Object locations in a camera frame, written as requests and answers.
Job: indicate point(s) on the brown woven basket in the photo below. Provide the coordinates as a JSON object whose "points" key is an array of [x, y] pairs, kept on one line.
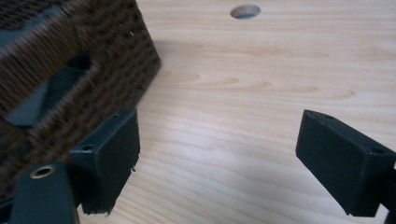
{"points": [[118, 62]]}

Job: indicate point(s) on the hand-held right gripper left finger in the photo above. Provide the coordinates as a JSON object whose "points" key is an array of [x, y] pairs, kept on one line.
{"points": [[109, 165]]}

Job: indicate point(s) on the grey pants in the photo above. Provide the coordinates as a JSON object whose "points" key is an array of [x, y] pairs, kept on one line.
{"points": [[31, 107]]}

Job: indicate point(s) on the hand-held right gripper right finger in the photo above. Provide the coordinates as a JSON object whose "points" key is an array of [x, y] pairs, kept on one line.
{"points": [[336, 158]]}

